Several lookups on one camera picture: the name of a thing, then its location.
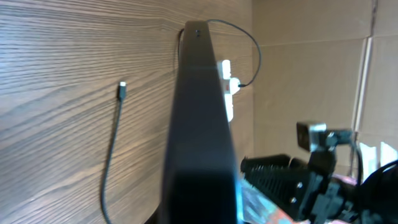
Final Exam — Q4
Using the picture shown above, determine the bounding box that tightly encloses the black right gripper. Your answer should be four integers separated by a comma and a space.
240, 152, 359, 223

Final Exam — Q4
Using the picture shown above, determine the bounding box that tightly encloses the blue Samsung Galaxy smartphone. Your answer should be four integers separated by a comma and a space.
157, 21, 243, 224

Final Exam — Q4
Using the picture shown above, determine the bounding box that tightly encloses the black USB charging cable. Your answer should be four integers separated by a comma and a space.
99, 19, 262, 224

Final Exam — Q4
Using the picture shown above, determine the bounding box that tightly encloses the white charger plug adapter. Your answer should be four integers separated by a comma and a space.
229, 77, 241, 95

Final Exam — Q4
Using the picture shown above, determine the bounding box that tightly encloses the white power strip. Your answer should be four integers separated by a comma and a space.
217, 60, 233, 122

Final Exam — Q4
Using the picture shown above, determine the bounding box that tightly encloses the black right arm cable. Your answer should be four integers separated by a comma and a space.
349, 139, 364, 187

